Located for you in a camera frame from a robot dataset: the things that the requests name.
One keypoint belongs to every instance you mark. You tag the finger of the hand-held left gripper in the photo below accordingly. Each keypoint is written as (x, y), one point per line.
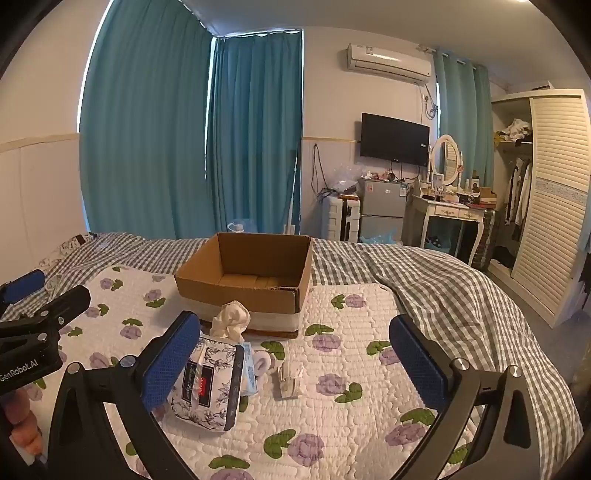
(69, 302)
(25, 284)

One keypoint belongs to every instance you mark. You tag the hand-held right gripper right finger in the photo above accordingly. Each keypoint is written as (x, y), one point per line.
(415, 364)

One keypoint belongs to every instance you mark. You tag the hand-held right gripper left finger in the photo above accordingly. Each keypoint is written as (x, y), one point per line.
(170, 362)

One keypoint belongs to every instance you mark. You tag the floral tissue packet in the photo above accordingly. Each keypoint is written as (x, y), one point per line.
(212, 392)

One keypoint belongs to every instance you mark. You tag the cream sock ball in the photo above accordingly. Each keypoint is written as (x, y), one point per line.
(231, 321)

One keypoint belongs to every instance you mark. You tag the blue white packet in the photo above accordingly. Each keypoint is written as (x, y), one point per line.
(248, 369)

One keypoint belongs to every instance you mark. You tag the brown cardboard box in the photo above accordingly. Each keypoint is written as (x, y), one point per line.
(240, 295)

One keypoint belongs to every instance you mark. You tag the white tagged sock pair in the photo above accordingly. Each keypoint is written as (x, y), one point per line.
(288, 382)

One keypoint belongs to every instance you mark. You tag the person's left hand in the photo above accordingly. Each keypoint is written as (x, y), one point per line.
(25, 429)

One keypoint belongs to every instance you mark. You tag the patterned pillow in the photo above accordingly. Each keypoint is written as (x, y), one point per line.
(64, 249)

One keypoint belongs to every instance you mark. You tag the purple floral quilted mat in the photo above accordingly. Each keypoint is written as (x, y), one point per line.
(341, 415)

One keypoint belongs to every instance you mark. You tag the blue plastic basket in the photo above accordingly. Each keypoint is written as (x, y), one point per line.
(438, 243)

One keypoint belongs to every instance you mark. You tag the blue plastic bag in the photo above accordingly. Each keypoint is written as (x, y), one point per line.
(378, 237)

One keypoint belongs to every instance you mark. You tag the dark suitcase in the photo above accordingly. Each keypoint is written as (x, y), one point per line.
(487, 240)

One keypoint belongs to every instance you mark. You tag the clear water jug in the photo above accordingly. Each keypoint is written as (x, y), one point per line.
(240, 226)

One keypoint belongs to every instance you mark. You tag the white dressing table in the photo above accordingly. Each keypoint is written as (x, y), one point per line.
(443, 212)

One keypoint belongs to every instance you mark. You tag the grey small fridge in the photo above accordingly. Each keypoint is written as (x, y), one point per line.
(381, 207)

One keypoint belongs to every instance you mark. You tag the white suitcase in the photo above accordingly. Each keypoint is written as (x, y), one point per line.
(339, 219)

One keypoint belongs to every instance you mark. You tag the wide teal curtain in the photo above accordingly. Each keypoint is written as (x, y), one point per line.
(138, 138)

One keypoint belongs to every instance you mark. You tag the white mop pole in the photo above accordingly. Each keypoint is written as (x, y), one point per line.
(292, 207)

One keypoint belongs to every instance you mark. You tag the clear plastic bag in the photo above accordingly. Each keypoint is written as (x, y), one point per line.
(344, 177)

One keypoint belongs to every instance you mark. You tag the hanging clothes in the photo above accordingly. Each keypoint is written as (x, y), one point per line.
(519, 189)

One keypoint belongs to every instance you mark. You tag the white oval mirror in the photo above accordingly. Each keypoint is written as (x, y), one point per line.
(447, 157)

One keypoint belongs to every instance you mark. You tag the cream slatted wardrobe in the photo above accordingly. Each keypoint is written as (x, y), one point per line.
(551, 194)

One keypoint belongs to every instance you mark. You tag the medium teal curtain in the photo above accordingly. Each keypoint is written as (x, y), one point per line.
(256, 138)

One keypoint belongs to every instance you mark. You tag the narrow teal curtain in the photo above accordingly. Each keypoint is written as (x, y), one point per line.
(464, 115)

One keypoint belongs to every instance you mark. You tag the pile of folded clothes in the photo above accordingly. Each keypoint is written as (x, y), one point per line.
(515, 129)

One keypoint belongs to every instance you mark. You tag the white air conditioner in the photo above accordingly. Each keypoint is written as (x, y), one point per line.
(388, 62)

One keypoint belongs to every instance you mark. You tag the black wall television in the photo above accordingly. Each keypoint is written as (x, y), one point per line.
(395, 138)

